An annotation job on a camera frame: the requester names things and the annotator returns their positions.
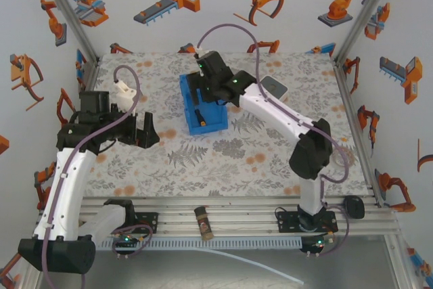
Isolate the black screwdriver with orange band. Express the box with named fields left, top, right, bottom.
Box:
left=193, top=109, right=208, bottom=128

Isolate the blue plastic bin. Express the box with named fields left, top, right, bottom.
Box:
left=179, top=73, right=230, bottom=137

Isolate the white grey square device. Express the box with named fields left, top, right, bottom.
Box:
left=259, top=75, right=289, bottom=102

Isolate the floral grey orange table cloth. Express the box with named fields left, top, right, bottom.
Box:
left=82, top=51, right=370, bottom=198

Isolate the left circuit board green light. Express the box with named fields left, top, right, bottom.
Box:
left=112, top=232, right=145, bottom=253

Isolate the circuit board green light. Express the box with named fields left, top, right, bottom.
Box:
left=299, top=234, right=335, bottom=257
left=112, top=232, right=145, bottom=253

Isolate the clear tape roll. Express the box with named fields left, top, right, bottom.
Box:
left=331, top=149, right=357, bottom=171

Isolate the right circuit board green light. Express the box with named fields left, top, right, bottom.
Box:
left=299, top=234, right=335, bottom=257

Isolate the black oval device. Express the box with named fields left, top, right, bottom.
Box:
left=344, top=195, right=365, bottom=219

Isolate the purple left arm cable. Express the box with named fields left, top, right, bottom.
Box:
left=41, top=64, right=141, bottom=289

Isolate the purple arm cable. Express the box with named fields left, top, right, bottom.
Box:
left=196, top=24, right=351, bottom=208
left=41, top=64, right=141, bottom=289

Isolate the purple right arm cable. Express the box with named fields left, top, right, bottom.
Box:
left=196, top=24, right=351, bottom=208

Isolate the aluminium front rail bed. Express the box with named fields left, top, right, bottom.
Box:
left=39, top=195, right=401, bottom=240

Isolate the aluminium frame post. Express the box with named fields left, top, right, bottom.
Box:
left=332, top=0, right=403, bottom=64
left=32, top=0, right=103, bottom=64

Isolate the white slotted cable duct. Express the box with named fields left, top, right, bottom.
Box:
left=97, top=236, right=302, bottom=250

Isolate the aluminium side rail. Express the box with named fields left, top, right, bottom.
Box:
left=333, top=60, right=386, bottom=208

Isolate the thin white cable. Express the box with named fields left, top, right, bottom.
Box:
left=189, top=247, right=305, bottom=286

